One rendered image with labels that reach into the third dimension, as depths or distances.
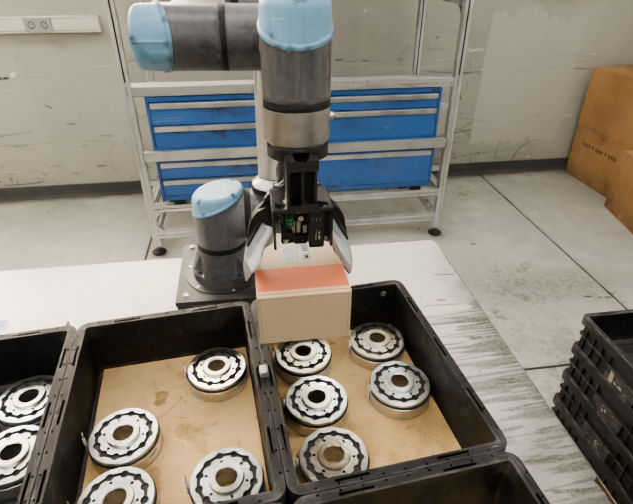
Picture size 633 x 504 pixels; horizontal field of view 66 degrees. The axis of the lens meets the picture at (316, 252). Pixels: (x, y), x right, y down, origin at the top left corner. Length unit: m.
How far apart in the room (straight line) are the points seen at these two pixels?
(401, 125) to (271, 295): 2.21
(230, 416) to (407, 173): 2.21
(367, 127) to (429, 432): 2.07
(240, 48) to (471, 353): 0.85
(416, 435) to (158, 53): 0.66
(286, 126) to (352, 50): 2.95
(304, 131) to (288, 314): 0.23
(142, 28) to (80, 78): 2.96
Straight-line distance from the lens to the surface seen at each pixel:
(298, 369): 0.88
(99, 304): 1.40
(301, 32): 0.51
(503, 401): 1.11
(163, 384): 0.93
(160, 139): 2.67
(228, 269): 1.16
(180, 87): 2.56
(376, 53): 3.52
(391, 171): 2.83
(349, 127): 2.68
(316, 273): 0.65
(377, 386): 0.86
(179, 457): 0.83
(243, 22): 0.61
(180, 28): 0.62
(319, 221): 0.57
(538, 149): 4.23
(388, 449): 0.82
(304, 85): 0.52
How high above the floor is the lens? 1.48
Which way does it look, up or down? 32 degrees down
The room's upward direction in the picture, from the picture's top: straight up
